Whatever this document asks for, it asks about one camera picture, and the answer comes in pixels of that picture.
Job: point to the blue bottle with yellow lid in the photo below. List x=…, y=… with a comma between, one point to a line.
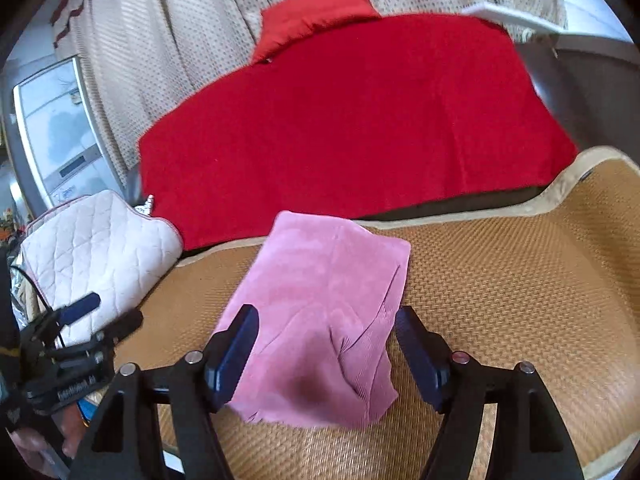
x=93, y=410

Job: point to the red blanket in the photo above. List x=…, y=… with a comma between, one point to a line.
x=350, y=135

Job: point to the woven brown mat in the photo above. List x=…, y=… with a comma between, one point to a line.
x=500, y=285

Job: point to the small white patterned cloth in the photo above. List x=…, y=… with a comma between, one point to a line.
x=145, y=207

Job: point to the silver refrigerator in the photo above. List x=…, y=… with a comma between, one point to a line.
x=60, y=130

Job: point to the white quilted pad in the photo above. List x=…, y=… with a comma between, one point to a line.
x=100, y=250

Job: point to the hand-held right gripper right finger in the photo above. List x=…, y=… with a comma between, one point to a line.
x=420, y=360

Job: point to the person's left hand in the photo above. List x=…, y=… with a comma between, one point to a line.
x=45, y=445

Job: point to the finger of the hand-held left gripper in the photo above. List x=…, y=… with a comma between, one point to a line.
x=122, y=325
x=80, y=307

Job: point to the red pillow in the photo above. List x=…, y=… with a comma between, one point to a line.
x=310, y=15

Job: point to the pink fleece jacket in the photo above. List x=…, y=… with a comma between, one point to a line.
x=310, y=285

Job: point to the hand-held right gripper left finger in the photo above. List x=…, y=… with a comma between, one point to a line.
x=235, y=355

